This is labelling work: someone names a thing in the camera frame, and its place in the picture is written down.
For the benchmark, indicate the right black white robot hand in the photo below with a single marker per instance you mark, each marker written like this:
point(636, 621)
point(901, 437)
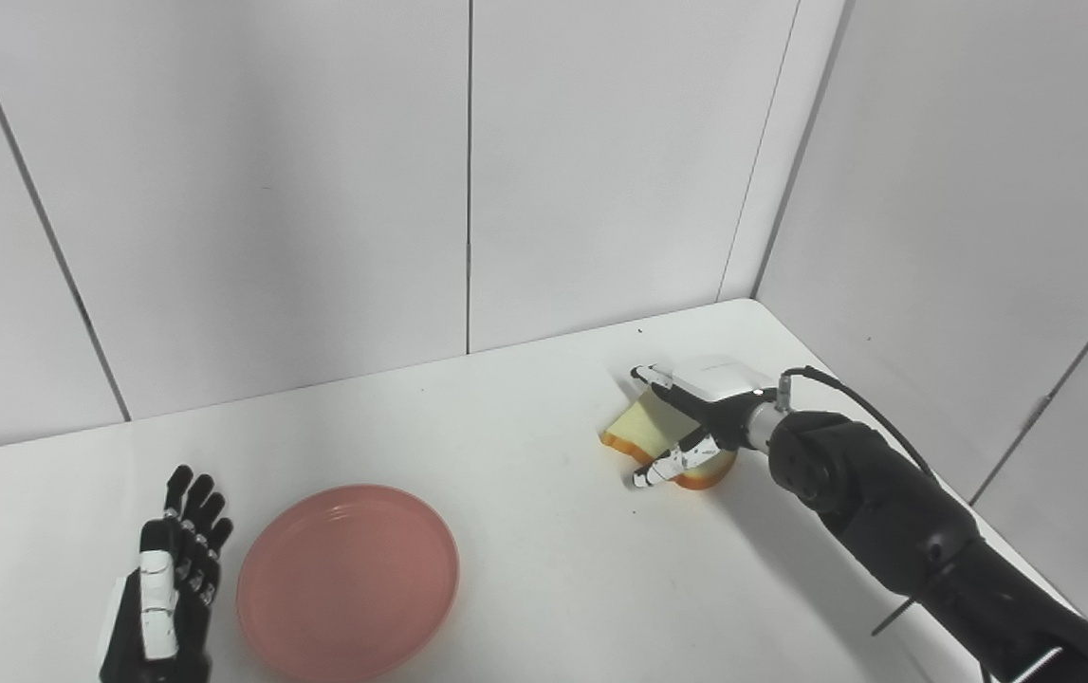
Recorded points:
point(714, 398)

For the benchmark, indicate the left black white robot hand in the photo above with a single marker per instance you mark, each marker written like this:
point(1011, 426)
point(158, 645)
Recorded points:
point(164, 598)

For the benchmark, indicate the slice of white bread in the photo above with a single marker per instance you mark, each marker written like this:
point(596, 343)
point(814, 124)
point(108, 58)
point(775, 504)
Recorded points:
point(653, 427)

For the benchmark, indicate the pink round plate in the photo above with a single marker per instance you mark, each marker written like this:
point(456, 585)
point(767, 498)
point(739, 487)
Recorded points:
point(347, 581)

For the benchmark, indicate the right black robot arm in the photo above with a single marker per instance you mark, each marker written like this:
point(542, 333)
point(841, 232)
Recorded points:
point(913, 531)

